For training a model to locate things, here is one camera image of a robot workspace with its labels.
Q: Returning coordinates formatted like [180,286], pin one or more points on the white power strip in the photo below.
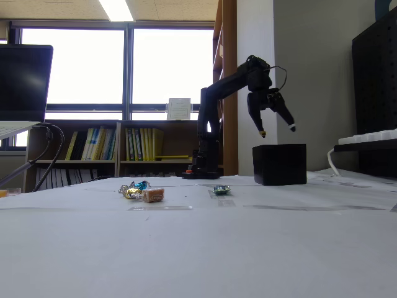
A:
[369,136]

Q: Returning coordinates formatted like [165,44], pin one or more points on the blue foil candy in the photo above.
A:
[141,185]

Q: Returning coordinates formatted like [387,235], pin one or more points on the black pegboard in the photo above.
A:
[375,87]

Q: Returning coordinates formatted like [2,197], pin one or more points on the silver green candy packet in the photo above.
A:
[221,189]

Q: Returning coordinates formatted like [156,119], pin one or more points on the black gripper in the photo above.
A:
[260,101]

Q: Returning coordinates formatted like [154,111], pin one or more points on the laptop with dark screen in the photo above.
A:
[23,83]

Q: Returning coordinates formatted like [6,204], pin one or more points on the ceiling light panel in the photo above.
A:
[117,10]

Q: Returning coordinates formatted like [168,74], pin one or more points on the black open box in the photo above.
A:
[279,164]

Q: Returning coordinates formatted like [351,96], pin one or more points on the low wooden bookshelf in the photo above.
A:
[118,163]

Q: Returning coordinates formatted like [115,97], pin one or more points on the gold foil candy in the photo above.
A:
[131,192]

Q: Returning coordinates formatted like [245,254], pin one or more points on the yellow spine book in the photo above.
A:
[156,142]
[108,146]
[135,144]

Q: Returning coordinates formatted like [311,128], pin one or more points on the dark blue object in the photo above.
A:
[384,9]

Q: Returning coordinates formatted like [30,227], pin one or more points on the tall wooden bookshelf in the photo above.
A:
[230,46]

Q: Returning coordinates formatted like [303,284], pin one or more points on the clear-wrapped caramel candy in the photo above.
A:
[153,195]

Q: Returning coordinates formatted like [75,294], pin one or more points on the white paper table cover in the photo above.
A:
[198,242]

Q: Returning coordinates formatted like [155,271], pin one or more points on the black rail under power strip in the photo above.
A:
[366,146]

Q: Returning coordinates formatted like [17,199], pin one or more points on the leaning yellow book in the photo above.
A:
[71,147]

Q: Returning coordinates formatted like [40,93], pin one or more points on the dark window frame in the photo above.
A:
[128,77]

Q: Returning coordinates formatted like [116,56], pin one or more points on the flat lying yellow book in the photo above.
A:
[173,157]

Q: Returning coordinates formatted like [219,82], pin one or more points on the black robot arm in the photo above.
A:
[211,124]

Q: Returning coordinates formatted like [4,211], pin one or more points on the white paper sign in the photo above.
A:
[179,108]

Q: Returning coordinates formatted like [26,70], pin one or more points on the white blue spine book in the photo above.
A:
[94,144]

